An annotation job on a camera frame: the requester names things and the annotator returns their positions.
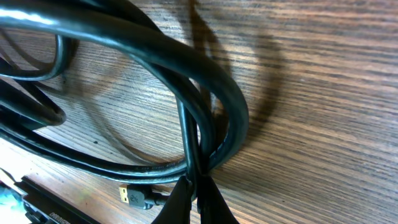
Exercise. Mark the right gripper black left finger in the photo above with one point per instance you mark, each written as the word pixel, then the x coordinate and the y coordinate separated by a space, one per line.
pixel 177 207

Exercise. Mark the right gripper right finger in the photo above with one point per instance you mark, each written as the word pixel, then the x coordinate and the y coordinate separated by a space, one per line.
pixel 211 204

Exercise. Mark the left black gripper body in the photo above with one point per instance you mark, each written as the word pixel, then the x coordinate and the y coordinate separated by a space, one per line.
pixel 38 204

